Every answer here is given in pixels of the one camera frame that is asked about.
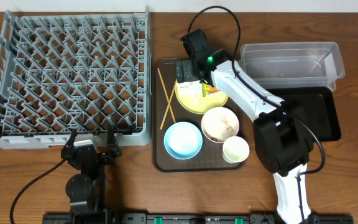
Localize grey dishwasher rack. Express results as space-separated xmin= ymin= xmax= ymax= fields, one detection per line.
xmin=0 ymin=11 xmax=152 ymax=149

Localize light blue bowl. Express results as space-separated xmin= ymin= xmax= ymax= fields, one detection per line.
xmin=163 ymin=121 xmax=203 ymax=160

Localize wooden chopstick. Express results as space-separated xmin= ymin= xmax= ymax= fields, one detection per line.
xmin=157 ymin=67 xmax=177 ymax=124
xmin=160 ymin=82 xmax=177 ymax=129

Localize left wooden chopstick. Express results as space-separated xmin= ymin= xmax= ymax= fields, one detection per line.
xmin=157 ymin=67 xmax=177 ymax=124

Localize dark brown serving tray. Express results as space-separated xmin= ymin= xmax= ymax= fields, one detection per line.
xmin=151 ymin=58 xmax=245 ymax=172

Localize yellow plate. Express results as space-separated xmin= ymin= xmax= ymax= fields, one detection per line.
xmin=175 ymin=81 xmax=229 ymax=114

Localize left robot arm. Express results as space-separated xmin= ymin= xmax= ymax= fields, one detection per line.
xmin=61 ymin=128 xmax=122 ymax=223

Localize white cup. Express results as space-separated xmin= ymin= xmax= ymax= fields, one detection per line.
xmin=223 ymin=136 xmax=250 ymax=164

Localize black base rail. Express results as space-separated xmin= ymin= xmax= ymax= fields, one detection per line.
xmin=42 ymin=211 xmax=354 ymax=224

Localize black plastic bin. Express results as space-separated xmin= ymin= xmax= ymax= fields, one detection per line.
xmin=269 ymin=86 xmax=341 ymax=142

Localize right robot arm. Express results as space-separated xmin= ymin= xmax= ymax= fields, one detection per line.
xmin=175 ymin=49 xmax=314 ymax=223

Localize clear plastic bin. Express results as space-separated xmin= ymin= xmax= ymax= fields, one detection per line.
xmin=239 ymin=42 xmax=345 ymax=91

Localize white napkin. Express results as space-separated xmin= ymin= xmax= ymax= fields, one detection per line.
xmin=177 ymin=81 xmax=202 ymax=104

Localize green yellow snack wrapper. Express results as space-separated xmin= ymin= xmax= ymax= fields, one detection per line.
xmin=201 ymin=83 xmax=218 ymax=97

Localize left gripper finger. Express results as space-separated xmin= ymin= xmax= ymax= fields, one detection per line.
xmin=65 ymin=130 xmax=77 ymax=147
xmin=106 ymin=125 xmax=118 ymax=149

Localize rice and peanut scraps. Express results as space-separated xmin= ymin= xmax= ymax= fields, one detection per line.
xmin=204 ymin=116 xmax=237 ymax=142

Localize right wooden chopstick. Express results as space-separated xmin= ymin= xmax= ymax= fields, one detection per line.
xmin=160 ymin=82 xmax=177 ymax=129

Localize pink bowl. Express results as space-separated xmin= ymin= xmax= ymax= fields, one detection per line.
xmin=201 ymin=107 xmax=240 ymax=143

